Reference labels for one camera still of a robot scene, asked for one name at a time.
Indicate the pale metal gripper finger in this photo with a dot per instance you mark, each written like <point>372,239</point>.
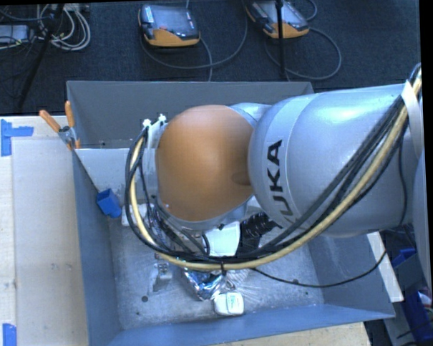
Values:
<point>161,275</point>

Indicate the silver foil packet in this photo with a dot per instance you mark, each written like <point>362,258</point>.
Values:
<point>204,285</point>

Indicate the grey metal bin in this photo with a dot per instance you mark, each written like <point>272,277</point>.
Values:
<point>99,267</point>

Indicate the blue box-shaped object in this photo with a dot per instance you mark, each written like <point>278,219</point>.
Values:
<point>108,203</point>

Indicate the white packet with green print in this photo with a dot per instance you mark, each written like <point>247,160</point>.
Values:
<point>229,304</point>

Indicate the pale wood flat board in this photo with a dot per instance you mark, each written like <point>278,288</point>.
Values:
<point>43,230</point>

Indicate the black cylinder on white bracket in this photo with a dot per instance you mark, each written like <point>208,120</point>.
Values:
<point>225,241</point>

